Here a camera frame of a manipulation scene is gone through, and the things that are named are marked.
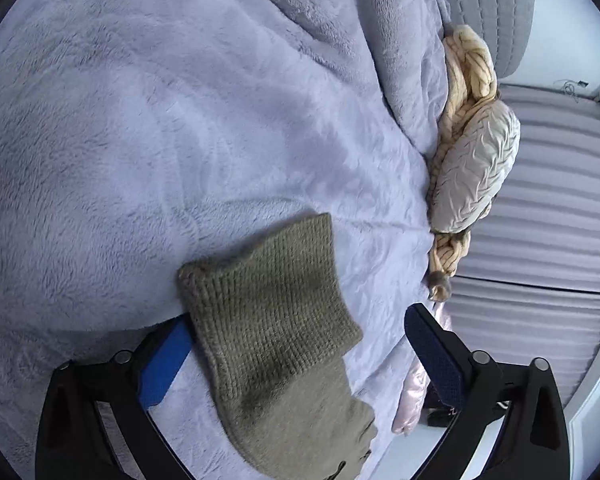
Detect pink satin garment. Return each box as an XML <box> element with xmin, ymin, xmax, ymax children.
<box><xmin>391</xmin><ymin>305</ymin><xmax>453</xmax><ymax>436</ymax></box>

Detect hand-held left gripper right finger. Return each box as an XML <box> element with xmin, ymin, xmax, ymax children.
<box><xmin>404</xmin><ymin>302</ymin><xmax>571</xmax><ymax>480</ymax></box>

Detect cream chunky knit garment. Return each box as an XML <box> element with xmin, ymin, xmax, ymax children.
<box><xmin>426</xmin><ymin>24</ymin><xmax>501</xmax><ymax>301</ymax></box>

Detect beige quilted pillow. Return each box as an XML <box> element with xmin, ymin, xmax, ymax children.
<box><xmin>431</xmin><ymin>100</ymin><xmax>522</xmax><ymax>235</ymax></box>

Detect grey padded headboard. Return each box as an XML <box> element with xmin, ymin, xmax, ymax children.
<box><xmin>425</xmin><ymin>0</ymin><xmax>538</xmax><ymax>78</ymax></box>

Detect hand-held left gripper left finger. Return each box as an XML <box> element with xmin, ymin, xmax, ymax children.
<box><xmin>35</xmin><ymin>312</ymin><xmax>201</xmax><ymax>480</ymax></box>

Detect olive knit sweater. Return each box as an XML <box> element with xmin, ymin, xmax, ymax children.
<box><xmin>176</xmin><ymin>212</ymin><xmax>379</xmax><ymax>480</ymax></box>

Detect lavender fleece blanket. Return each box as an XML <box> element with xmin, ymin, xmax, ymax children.
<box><xmin>0</xmin><ymin>0</ymin><xmax>453</xmax><ymax>480</ymax></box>

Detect lavender ribbed mattress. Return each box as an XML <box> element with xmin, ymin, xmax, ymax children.
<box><xmin>445</xmin><ymin>82</ymin><xmax>600</xmax><ymax>391</ymax></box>

